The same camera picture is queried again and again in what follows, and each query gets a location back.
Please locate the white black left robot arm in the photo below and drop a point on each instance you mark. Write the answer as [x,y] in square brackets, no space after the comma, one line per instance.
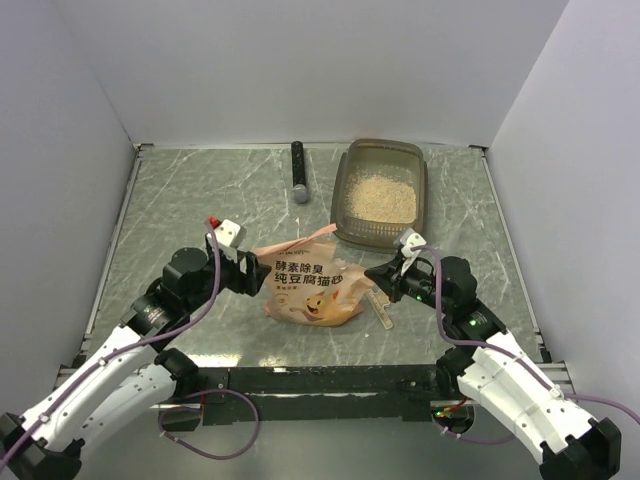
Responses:
[133,369]

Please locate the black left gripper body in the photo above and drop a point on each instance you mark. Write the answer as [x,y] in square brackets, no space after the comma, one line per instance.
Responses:
[230,274]

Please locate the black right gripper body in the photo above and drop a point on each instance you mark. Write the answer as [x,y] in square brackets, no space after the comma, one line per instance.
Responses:
[418,284]

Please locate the beige clean litter pile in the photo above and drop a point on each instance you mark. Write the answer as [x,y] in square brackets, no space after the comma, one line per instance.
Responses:
[379,198]

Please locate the orange cat litter bag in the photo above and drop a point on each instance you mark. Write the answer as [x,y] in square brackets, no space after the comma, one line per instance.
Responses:
[309,285]

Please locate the brown plastic litter box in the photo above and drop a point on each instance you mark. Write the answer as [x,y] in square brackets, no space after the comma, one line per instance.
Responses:
[398,160]

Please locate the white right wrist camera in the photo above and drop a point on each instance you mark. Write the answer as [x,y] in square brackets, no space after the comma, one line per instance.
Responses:
[409,244]

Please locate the black microphone with grey head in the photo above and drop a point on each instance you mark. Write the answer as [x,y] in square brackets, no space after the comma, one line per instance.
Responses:
[300,193]

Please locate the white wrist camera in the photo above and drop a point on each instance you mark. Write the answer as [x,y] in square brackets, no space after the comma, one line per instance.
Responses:
[229,236]
[409,244]

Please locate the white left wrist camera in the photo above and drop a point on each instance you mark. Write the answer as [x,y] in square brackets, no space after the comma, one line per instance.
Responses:
[229,236]

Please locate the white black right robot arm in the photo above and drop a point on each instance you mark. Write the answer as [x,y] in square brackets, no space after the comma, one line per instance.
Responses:
[486,365]

